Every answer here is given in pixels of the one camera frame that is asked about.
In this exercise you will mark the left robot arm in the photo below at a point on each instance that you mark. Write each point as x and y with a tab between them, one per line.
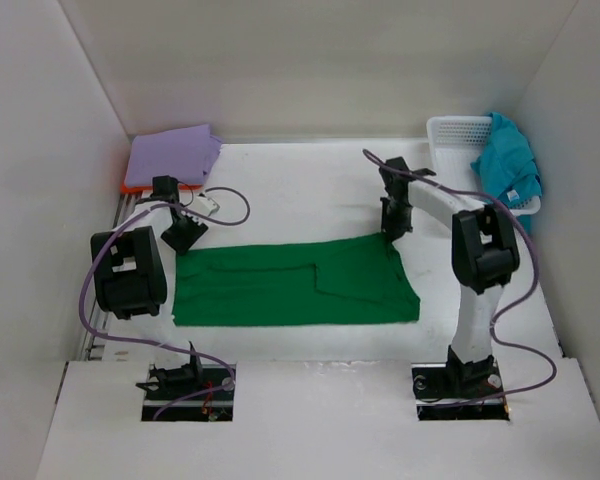
156	322

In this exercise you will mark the white laundry basket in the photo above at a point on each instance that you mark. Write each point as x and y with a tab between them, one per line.
455	142

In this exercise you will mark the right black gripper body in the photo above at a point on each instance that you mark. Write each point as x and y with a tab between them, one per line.
397	217

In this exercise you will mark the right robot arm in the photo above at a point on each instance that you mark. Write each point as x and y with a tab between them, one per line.
484	255

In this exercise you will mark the orange t shirt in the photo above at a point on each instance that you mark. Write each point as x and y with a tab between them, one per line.
148	190

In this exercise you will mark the teal t shirt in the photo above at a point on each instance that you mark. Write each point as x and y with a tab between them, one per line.
506	167

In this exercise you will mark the lavender t shirt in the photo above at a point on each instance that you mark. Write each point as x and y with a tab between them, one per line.
187	154

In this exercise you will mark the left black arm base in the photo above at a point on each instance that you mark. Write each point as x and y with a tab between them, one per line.
190	393

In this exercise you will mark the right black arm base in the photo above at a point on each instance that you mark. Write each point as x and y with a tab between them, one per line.
439	397

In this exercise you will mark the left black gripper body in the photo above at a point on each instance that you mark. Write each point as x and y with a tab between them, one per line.
183	233

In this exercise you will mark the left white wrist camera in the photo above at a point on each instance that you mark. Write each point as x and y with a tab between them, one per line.
205	206

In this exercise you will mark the green t shirt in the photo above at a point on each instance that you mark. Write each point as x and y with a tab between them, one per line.
353	281

